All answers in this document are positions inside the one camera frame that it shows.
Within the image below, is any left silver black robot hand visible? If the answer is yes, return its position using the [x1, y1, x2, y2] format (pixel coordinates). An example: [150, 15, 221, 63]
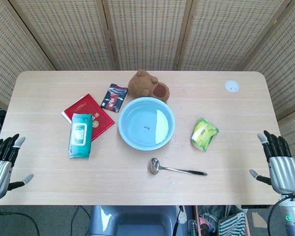
[0, 133, 34, 200]

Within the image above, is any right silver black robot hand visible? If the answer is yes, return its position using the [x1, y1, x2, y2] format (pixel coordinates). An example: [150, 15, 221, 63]
[249, 130, 295, 195]

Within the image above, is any metal ladle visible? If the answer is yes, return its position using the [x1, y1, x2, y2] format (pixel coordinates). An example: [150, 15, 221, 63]
[147, 157, 208, 177]

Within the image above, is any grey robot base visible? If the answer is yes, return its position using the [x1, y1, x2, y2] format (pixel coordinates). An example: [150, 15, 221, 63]
[88, 205, 189, 236]

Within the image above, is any light blue bowl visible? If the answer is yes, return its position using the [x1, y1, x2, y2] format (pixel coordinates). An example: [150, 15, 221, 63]
[118, 96, 176, 151]

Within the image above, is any brown cardboard piece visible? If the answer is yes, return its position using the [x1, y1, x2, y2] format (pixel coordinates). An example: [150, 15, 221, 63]
[251, 211, 269, 229]

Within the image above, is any striped fabric bag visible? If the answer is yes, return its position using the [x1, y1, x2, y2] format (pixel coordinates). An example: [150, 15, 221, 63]
[217, 211, 247, 236]

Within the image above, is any teal wet wipes pack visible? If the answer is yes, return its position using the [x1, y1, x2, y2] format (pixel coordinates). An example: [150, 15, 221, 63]
[68, 113, 93, 160]

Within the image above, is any green yellow tissue pack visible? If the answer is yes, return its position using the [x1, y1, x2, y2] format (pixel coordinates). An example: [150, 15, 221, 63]
[191, 117, 220, 153]

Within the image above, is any woven folding screen panel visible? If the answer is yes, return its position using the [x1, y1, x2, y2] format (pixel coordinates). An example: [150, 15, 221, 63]
[237, 0, 295, 173]
[176, 0, 292, 72]
[0, 0, 57, 109]
[102, 0, 193, 71]
[8, 0, 117, 71]

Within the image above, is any red booklet with gold print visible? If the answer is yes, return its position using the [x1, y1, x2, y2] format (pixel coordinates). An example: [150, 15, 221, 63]
[61, 93, 116, 142]

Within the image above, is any clear plastic bottle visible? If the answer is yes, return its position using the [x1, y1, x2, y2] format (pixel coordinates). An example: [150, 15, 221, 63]
[187, 219, 198, 236]

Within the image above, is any dark patterned snack packet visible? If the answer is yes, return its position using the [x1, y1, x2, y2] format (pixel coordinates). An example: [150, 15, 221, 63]
[100, 83, 129, 114]

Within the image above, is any brown plush toy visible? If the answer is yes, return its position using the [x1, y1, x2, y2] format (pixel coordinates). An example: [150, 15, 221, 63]
[127, 69, 171, 104]

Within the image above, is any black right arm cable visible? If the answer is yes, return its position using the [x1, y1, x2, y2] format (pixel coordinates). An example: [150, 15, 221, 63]
[267, 196, 294, 236]

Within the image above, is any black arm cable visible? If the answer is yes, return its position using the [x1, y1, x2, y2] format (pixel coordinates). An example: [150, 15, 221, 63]
[267, 196, 294, 236]
[0, 211, 40, 236]

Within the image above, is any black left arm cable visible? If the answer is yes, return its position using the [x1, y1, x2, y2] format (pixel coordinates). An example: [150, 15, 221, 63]
[0, 211, 40, 236]

